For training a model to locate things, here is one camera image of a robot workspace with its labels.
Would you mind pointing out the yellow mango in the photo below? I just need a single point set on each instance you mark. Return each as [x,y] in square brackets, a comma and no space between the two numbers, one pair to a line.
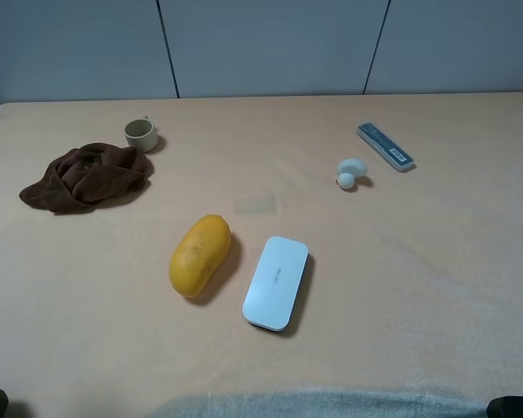
[199,254]

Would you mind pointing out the black object bottom right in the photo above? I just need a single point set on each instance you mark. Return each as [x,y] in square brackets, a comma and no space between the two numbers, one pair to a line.
[505,407]

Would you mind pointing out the white rectangular case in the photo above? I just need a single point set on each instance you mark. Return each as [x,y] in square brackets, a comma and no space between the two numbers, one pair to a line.
[271,295]

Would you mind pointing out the white mushroom toy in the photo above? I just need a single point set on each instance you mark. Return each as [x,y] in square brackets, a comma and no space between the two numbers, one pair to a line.
[348,171]

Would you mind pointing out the beige ceramic cup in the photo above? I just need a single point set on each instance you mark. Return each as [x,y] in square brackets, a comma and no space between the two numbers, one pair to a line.
[142,134]

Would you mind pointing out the clear box with black insert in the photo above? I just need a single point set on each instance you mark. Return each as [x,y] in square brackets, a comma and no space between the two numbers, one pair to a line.
[385,147]

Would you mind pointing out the brown crumpled cloth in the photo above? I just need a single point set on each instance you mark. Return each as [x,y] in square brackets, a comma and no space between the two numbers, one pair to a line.
[86,176]

